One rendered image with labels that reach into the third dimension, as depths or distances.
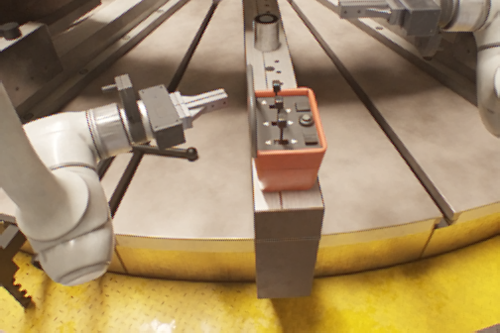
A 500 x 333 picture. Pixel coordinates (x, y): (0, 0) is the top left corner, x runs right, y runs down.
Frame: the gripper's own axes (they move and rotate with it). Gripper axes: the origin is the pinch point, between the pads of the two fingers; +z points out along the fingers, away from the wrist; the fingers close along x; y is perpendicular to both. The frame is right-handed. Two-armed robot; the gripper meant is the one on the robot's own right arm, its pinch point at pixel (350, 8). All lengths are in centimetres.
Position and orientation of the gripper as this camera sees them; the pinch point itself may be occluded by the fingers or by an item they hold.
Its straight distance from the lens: 71.9
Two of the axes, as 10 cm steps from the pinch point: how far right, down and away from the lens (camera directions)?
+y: -0.3, -7.5, -6.6
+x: 0.4, 6.6, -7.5
